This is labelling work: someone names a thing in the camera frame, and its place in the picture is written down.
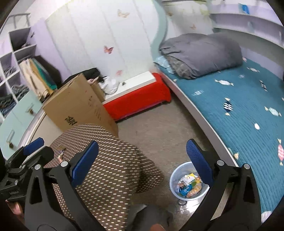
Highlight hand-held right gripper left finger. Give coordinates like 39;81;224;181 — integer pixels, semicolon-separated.
24;140;107;231

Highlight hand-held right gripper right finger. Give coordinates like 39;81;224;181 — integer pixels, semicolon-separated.
184;139;260;231

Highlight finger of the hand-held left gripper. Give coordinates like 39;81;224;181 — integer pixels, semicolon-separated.
22;146;54;167
5;137;45;167

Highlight light blue plastic bin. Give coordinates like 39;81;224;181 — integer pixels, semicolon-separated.
169;161;210;201

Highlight pile of snack wrappers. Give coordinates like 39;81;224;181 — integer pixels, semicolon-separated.
174;173;203;198

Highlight person's left hand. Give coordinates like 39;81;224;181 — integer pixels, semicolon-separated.
6;199;25;217

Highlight brown dotted tablecloth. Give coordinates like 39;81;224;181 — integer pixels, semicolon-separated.
43;123;165;228

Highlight mint drawer cabinet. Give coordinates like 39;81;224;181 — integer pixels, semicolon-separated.
0;91;48;156

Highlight large cardboard box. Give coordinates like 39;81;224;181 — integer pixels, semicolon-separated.
42;73;119;137

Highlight folded beige and teal cloths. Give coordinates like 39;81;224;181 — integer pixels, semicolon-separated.
19;57;57;100

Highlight teal bed with candy print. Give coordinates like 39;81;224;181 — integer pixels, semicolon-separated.
165;57;284;225

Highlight person's grey trouser leg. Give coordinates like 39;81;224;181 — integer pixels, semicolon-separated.
130;204;173;231

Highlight white plastic bag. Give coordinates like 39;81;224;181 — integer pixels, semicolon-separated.
101;77;119;95

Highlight red cloth covered bench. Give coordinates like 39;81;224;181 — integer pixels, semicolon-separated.
102;71;172;121

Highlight black bag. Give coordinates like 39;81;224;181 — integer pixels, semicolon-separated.
67;68;101;84

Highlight white cubby shelf unit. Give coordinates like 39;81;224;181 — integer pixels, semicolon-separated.
0;25;38;118

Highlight light blue pillow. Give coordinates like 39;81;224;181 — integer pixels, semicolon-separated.
154;55;176;75

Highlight grey folded duvet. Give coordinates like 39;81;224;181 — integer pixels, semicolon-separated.
159;33;243;80

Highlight white wardrobe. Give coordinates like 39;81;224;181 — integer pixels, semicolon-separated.
45;0;162;89

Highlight white bed frame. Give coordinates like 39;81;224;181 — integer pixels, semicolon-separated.
155;67;240;167

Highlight lilac wall shelf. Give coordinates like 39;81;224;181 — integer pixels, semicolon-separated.
209;0;284;48

